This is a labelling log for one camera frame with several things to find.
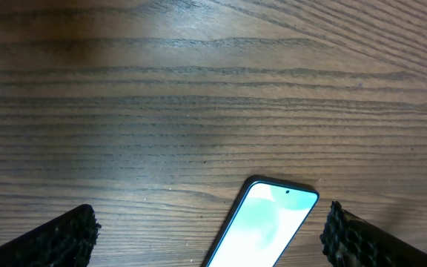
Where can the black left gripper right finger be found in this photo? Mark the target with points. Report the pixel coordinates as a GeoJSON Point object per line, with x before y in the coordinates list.
{"type": "Point", "coordinates": [349, 241]}

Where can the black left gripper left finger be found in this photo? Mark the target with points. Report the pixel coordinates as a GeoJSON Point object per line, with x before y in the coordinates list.
{"type": "Point", "coordinates": [67, 240]}

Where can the Galaxy S24 smartphone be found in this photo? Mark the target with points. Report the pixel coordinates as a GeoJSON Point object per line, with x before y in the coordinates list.
{"type": "Point", "coordinates": [264, 218]}

